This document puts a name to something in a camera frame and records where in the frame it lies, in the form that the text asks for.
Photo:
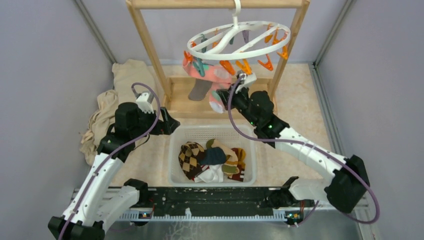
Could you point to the wooden hanger stand frame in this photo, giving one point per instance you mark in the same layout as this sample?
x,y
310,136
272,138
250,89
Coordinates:
x,y
268,68

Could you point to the yellow clothes clip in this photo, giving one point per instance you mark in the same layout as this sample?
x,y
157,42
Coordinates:
x,y
244,66

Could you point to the beige striped ribbed sock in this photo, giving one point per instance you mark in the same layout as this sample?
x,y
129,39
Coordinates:
x,y
230,165

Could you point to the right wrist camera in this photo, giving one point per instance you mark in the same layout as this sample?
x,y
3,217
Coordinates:
x,y
245,81

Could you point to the argyle brown sock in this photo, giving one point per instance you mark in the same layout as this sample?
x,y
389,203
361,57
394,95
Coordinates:
x,y
189,158

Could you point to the teal clothes clip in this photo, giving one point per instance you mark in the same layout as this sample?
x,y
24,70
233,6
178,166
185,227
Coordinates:
x,y
199,66

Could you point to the orange clothes clip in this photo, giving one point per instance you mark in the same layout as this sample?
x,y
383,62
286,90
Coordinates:
x,y
227,65

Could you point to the beige crumpled cloth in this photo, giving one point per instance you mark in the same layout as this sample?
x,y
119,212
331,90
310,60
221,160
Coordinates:
x,y
124,75

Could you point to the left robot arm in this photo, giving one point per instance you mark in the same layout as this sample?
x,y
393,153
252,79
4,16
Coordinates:
x,y
92,185

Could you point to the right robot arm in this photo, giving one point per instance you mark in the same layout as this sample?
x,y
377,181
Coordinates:
x,y
344,179

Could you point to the pink sock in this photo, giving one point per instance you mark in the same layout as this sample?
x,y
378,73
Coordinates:
x,y
219,77

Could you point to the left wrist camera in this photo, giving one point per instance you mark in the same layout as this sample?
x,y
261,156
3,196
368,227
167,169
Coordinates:
x,y
144,102

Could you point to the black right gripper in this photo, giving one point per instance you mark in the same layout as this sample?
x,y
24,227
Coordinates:
x,y
225,94

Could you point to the dark blue sock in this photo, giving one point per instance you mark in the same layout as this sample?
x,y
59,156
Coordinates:
x,y
212,156

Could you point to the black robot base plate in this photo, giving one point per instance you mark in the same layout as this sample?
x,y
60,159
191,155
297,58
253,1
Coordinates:
x,y
214,201

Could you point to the aluminium rail front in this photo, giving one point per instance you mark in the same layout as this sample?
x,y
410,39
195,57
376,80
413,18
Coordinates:
x,y
138,214

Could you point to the white round clip hanger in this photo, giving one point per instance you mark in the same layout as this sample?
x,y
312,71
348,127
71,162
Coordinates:
x,y
239,40

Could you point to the mustard yellow sock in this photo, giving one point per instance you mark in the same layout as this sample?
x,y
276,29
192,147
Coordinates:
x,y
241,155

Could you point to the white sock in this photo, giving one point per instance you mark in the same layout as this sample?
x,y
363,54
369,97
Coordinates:
x,y
210,174

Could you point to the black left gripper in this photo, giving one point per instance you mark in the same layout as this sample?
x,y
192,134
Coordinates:
x,y
168,126

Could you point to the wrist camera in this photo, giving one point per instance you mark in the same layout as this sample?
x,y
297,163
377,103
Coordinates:
x,y
144,102
245,81

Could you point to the white perforated plastic basket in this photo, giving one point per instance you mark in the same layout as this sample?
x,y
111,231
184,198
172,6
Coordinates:
x,y
227,135

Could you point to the grey ribbed sock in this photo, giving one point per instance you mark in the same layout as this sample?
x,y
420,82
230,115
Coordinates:
x,y
200,89

